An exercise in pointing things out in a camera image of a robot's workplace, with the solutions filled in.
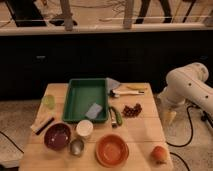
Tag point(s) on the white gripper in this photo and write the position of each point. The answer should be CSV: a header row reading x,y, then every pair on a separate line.
x,y
170,100

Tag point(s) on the dark red grape bunch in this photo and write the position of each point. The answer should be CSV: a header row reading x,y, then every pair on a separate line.
x,y
132,111

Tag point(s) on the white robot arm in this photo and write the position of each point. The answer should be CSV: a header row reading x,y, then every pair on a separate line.
x,y
186,83

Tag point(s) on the orange red bowl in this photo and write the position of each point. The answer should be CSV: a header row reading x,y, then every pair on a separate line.
x,y
111,150

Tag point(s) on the purple bowl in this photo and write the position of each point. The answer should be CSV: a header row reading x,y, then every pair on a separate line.
x,y
57,136

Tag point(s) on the peach apple fruit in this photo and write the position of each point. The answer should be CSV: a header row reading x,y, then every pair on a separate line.
x,y
159,155

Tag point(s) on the wooden table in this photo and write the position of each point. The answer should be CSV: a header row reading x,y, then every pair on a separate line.
x,y
141,134

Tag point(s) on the yellow banana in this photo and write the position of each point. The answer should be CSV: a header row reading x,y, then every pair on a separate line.
x,y
137,87

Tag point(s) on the blue sponge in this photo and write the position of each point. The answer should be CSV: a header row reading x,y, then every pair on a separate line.
x,y
93,111

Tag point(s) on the white cup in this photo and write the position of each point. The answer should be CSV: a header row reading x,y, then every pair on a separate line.
x,y
84,129

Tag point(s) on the green plastic tray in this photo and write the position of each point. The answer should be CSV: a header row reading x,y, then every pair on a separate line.
x,y
81,95

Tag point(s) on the small metal cup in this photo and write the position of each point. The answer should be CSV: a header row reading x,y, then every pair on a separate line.
x,y
77,147

